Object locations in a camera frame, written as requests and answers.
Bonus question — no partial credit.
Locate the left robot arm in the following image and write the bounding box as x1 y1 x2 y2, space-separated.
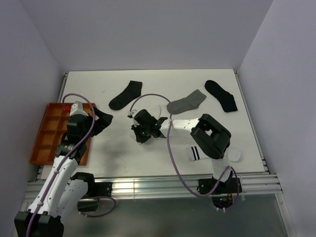
14 103 113 237

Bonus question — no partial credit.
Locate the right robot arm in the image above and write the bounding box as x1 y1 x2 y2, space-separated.
128 109 232 193

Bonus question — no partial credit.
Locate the aluminium frame rail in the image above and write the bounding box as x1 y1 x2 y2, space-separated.
21 172 283 203

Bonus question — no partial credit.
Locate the orange compartment tray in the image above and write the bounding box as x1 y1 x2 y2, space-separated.
29 102 97 166

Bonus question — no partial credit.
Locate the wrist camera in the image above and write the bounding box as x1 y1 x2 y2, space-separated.
127 110 138 125
63 101 87 116

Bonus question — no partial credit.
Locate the black sock right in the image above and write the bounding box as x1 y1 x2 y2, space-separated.
204 80 238 113

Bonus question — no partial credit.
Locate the grey sock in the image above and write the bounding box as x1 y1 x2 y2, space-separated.
166 89 206 115

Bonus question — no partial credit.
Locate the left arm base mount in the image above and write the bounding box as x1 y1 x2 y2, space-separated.
77 182 112 213

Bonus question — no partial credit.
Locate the purple cable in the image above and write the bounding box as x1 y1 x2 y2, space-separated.
129 93 241 212
26 93 117 237

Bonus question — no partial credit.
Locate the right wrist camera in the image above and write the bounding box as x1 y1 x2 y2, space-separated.
127 110 138 125

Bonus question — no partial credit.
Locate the black sock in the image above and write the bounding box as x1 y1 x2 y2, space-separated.
204 80 238 113
109 80 143 111

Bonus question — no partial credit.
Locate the black sock left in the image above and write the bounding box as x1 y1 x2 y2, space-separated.
109 80 143 111

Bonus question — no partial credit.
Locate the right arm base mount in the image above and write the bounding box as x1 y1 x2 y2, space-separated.
197 177 242 210

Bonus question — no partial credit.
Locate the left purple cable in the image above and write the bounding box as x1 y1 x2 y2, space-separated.
26 93 117 237

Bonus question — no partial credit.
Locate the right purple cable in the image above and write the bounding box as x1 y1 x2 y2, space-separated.
129 93 241 212

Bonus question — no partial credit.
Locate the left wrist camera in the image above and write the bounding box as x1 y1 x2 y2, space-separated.
63 101 87 116

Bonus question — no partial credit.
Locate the white striped sock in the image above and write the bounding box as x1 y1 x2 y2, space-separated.
186 146 244 162

